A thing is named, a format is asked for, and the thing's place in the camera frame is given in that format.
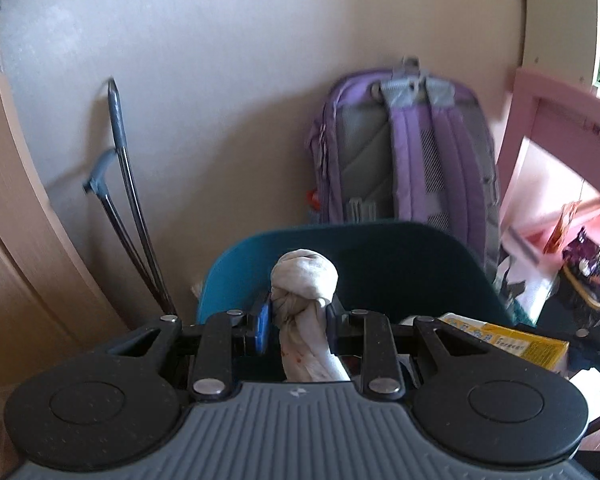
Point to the beige wooden door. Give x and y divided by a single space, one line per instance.
10 260

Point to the beige bookshelf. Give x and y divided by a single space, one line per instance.
560 20

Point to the black walking cane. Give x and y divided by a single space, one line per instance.
100 165

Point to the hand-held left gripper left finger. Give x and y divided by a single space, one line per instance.
261 325

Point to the teal deer print trash bin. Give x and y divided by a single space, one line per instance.
405 270

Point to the yellow label drink bottle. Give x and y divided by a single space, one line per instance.
525 345

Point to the purple grey backpack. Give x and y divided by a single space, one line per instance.
420 160

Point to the grey marker pen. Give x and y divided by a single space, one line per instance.
525 246

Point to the pink wooden desk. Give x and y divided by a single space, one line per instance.
525 110

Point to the orange packet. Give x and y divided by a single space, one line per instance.
560 230

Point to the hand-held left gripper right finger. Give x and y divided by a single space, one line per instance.
331 330

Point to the purple foil wrapper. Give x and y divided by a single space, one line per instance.
590 260

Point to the knotted white cloth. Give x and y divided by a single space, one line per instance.
305 275

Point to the small bin with black liner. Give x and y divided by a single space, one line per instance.
597 304

